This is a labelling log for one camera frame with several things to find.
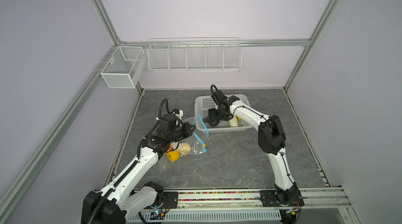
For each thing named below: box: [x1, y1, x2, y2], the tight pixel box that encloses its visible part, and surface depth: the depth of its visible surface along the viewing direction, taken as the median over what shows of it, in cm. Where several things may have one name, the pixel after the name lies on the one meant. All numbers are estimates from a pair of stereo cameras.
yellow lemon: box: [166, 150, 180, 163], surface depth 85 cm
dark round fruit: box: [208, 119, 220, 127], surface depth 98 cm
